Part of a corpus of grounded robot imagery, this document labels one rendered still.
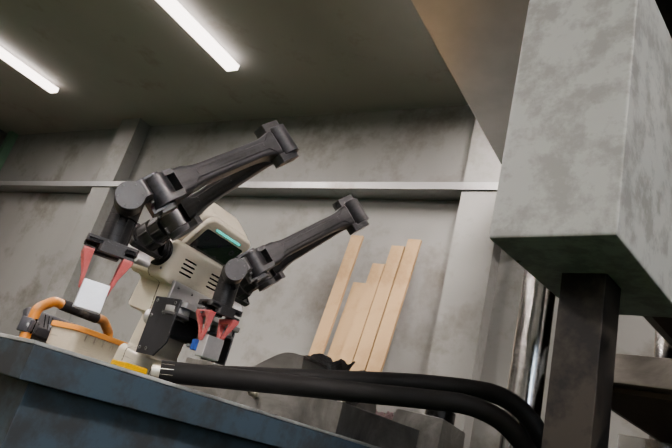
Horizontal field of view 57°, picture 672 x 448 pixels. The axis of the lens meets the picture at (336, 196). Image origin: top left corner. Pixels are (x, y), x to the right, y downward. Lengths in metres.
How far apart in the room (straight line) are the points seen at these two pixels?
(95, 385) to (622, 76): 0.72
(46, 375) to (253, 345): 4.45
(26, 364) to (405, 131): 4.72
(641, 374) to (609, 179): 0.44
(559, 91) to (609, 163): 0.14
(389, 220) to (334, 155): 0.92
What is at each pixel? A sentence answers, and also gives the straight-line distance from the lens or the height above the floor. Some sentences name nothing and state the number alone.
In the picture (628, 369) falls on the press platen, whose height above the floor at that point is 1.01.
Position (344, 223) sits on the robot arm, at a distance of 1.83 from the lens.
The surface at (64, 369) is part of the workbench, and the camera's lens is 0.70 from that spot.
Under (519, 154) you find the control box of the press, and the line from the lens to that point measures 0.86.
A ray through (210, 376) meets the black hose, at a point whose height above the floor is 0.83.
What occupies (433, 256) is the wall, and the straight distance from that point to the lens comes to 4.59.
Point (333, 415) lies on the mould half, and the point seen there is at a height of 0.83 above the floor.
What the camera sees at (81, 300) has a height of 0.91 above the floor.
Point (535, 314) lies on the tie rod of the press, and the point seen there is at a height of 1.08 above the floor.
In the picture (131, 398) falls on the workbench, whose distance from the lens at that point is 0.74.
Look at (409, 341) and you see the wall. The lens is 4.45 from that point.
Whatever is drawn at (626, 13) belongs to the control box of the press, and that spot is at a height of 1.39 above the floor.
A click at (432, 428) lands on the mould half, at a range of 1.57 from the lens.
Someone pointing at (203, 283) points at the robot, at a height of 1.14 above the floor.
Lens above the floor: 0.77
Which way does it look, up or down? 22 degrees up
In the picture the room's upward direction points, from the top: 16 degrees clockwise
